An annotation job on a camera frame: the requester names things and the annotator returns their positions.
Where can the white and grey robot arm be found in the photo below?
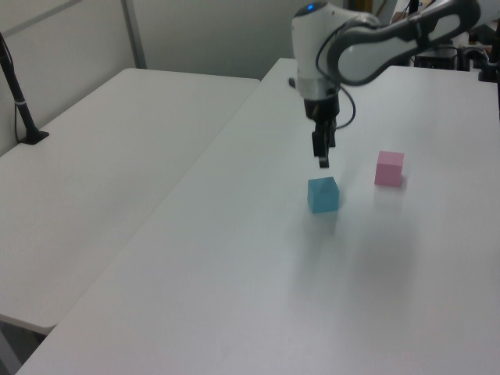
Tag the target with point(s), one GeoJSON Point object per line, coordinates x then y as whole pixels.
{"type": "Point", "coordinates": [351, 43]}

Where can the yellow board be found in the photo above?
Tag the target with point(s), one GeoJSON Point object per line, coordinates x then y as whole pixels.
{"type": "Point", "coordinates": [361, 6]}

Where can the dark grey bar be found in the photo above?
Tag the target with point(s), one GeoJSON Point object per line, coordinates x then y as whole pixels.
{"type": "Point", "coordinates": [484, 34]}

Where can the pink cube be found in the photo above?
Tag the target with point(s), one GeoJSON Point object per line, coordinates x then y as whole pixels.
{"type": "Point", "coordinates": [387, 168]}

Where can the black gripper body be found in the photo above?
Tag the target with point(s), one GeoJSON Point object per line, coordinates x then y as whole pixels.
{"type": "Point", "coordinates": [321, 108]}

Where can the black table clamp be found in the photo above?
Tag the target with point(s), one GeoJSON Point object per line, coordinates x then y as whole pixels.
{"type": "Point", "coordinates": [490, 68]}

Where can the blue cube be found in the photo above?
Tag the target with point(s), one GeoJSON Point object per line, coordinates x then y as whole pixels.
{"type": "Point", "coordinates": [322, 195]}

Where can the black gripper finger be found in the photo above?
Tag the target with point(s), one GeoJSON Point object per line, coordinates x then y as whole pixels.
{"type": "Point", "coordinates": [321, 150]}
{"type": "Point", "coordinates": [332, 134]}

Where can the black equipment box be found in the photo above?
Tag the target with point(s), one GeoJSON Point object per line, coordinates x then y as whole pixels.
{"type": "Point", "coordinates": [435, 59]}

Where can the black camera stand pole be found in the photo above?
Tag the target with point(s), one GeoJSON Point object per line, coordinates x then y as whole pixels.
{"type": "Point", "coordinates": [17, 97]}

